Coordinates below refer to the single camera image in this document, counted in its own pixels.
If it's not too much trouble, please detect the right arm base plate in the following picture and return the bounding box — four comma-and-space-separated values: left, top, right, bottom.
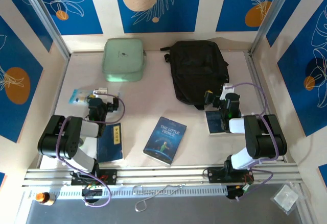
207, 166, 255, 184

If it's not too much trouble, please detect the blue poster white flower outline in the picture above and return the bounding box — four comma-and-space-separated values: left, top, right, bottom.
32, 0, 104, 36

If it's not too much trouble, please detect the Little Prince book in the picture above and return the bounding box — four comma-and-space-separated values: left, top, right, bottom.
142, 116, 188, 166

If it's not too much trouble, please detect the aluminium corner post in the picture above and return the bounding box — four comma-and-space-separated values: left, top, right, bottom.
19, 0, 71, 60
249, 0, 292, 55

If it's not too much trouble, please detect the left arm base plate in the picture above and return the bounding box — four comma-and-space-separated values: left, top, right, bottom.
71, 169, 119, 186

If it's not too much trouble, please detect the aluminium frame rail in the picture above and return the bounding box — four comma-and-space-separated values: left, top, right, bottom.
22, 163, 305, 188

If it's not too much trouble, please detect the dark blue book yellow label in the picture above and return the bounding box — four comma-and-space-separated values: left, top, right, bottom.
205, 110, 232, 136

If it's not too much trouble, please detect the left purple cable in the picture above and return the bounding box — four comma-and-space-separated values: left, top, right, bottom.
55, 93, 126, 207

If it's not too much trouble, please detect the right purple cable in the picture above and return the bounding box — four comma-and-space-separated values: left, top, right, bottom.
231, 82, 279, 202

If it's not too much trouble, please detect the blue poster orange circle leaf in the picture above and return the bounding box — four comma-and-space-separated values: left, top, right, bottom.
0, 16, 44, 143

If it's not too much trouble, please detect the blue snack packet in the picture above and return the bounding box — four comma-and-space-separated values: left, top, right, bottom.
67, 88, 94, 106

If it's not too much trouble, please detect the mint green zip case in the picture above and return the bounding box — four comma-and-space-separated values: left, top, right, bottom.
102, 38, 148, 83

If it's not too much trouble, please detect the bent metal wire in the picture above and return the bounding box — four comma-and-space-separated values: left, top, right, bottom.
132, 183, 186, 213

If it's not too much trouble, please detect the slotted cable duct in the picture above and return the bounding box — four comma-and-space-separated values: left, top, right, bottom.
24, 185, 228, 197

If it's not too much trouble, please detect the black backpack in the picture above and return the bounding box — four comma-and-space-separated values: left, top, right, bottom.
160, 40, 230, 111

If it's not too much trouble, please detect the orange cap bottle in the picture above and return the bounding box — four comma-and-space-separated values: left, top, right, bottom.
35, 192, 57, 207

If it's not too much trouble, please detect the blue poster orange circle feather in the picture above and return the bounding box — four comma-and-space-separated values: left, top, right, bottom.
216, 0, 285, 33

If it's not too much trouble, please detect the purple cable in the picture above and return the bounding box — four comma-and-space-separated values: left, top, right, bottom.
231, 82, 279, 202
55, 93, 126, 207

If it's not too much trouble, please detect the blue poster beige circle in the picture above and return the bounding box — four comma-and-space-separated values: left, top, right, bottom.
113, 0, 203, 34

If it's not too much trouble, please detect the clear plastic bag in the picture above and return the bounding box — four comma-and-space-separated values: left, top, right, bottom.
272, 183, 300, 213

